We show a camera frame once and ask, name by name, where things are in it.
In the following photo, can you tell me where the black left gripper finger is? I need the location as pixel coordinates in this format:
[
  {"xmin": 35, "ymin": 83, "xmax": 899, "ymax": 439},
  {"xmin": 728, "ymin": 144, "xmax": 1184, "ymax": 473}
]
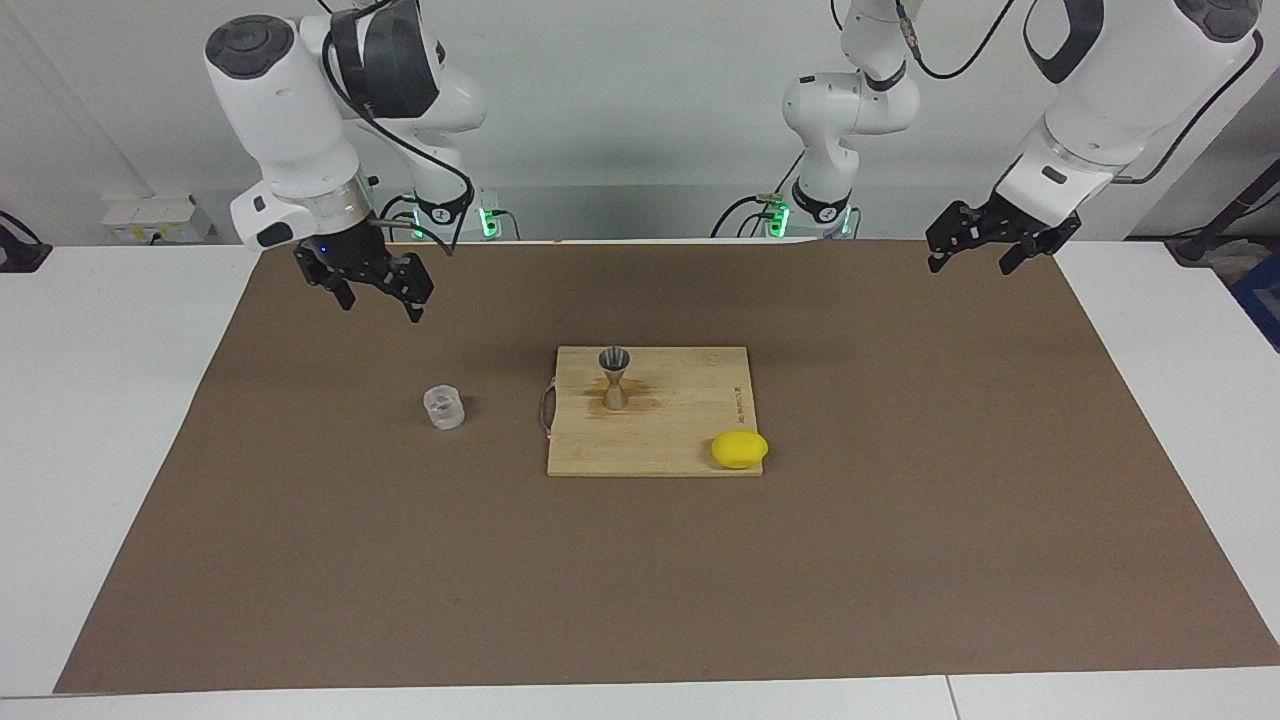
[
  {"xmin": 925, "ymin": 203, "xmax": 976, "ymax": 273},
  {"xmin": 1000, "ymin": 225, "xmax": 1081, "ymax": 276}
]

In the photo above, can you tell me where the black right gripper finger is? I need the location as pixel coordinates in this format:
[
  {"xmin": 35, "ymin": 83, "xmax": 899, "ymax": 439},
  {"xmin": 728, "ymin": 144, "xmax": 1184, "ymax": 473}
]
[
  {"xmin": 385, "ymin": 252, "xmax": 435, "ymax": 323},
  {"xmin": 295, "ymin": 255, "xmax": 357, "ymax": 311}
]

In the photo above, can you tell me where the clear glass cup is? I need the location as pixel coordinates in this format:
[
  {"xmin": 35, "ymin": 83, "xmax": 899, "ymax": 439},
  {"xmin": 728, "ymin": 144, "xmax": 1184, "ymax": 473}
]
[{"xmin": 423, "ymin": 385, "xmax": 469, "ymax": 431}]

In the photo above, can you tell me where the steel cocktail jigger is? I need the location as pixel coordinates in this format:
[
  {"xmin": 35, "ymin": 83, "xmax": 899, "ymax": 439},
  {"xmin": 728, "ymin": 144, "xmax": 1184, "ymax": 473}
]
[{"xmin": 598, "ymin": 346, "xmax": 633, "ymax": 412}]

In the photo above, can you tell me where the black stand pole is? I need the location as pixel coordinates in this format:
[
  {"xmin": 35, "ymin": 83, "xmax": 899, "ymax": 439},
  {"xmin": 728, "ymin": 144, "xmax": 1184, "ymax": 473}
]
[{"xmin": 1168, "ymin": 160, "xmax": 1280, "ymax": 266}]

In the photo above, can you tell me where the white power strip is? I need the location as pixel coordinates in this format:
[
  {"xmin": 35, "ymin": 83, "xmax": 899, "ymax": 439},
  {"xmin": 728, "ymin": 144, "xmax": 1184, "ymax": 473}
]
[{"xmin": 100, "ymin": 195, "xmax": 216, "ymax": 244}]

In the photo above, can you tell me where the brown paper table mat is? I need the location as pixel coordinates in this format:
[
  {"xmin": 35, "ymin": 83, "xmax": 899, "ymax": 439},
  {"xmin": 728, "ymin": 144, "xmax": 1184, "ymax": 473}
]
[{"xmin": 55, "ymin": 238, "xmax": 1280, "ymax": 694}]

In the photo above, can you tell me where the blue box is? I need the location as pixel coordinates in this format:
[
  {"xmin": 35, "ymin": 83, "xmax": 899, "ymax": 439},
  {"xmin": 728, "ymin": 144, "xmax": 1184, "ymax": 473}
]
[{"xmin": 1232, "ymin": 250, "xmax": 1280, "ymax": 351}]

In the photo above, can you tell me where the wooden cutting board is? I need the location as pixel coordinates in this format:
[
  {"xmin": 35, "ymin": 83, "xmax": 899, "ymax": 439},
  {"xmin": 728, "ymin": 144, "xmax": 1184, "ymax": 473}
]
[{"xmin": 541, "ymin": 346, "xmax": 764, "ymax": 478}]

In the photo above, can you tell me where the yellow lemon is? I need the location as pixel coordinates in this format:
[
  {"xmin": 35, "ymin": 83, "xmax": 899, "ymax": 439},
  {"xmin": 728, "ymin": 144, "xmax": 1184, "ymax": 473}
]
[{"xmin": 710, "ymin": 430, "xmax": 770, "ymax": 470}]

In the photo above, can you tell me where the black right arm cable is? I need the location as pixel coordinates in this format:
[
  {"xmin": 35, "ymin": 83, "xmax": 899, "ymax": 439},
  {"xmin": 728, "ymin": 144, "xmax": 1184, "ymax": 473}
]
[{"xmin": 320, "ymin": 0, "xmax": 476, "ymax": 259}]

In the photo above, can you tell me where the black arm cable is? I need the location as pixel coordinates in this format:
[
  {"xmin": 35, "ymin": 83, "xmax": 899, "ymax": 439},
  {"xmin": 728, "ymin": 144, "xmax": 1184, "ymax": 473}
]
[
  {"xmin": 830, "ymin": 0, "xmax": 1266, "ymax": 191},
  {"xmin": 320, "ymin": 0, "xmax": 476, "ymax": 259}
]

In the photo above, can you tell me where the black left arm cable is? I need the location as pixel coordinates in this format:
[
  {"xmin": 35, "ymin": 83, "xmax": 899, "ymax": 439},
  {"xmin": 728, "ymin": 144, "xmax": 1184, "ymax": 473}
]
[{"xmin": 830, "ymin": 0, "xmax": 1266, "ymax": 191}]

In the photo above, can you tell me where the black base cable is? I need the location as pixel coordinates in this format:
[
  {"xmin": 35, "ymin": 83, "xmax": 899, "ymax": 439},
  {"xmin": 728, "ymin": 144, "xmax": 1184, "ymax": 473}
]
[{"xmin": 712, "ymin": 140, "xmax": 801, "ymax": 239}]

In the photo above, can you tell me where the black clamp mount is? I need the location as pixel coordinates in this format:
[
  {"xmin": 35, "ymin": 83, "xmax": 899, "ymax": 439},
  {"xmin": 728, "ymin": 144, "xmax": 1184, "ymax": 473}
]
[{"xmin": 0, "ymin": 210, "xmax": 53, "ymax": 273}]

